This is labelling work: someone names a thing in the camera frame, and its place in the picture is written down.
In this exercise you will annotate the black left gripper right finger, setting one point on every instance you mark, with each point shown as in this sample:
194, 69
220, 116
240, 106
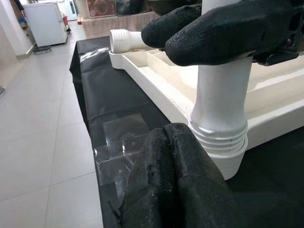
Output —
202, 194

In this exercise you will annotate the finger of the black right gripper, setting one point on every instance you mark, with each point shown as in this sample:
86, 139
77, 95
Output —
166, 26
225, 35

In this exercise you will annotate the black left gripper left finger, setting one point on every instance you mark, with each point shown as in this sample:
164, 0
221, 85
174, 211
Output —
152, 190

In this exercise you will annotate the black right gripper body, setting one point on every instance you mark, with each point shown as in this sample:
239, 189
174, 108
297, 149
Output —
297, 23

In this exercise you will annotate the white plastic table leg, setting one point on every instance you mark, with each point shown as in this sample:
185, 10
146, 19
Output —
221, 99
123, 40

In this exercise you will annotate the white plastic children table top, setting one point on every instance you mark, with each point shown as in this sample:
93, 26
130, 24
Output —
156, 78

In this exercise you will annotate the dark crumpled bag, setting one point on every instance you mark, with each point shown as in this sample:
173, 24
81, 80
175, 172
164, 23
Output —
130, 7

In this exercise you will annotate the clear adhesive tape strip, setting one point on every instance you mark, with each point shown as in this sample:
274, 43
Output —
123, 128
114, 161

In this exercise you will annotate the beige cloth covered side table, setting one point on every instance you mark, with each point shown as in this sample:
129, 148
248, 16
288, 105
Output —
107, 26

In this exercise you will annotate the red printed box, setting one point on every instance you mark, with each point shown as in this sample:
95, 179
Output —
101, 8

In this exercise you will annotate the clear plastic bag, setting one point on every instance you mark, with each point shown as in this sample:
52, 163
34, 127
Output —
93, 54

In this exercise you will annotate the black tablecloth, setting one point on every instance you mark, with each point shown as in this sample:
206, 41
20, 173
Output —
111, 95

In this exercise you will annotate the white tall appliance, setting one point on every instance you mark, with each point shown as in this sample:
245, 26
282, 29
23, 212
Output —
71, 9

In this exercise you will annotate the white chest freezer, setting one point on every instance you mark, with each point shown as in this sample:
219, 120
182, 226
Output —
45, 23

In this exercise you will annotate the black round floor stand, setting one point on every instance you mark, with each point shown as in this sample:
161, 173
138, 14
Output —
42, 50

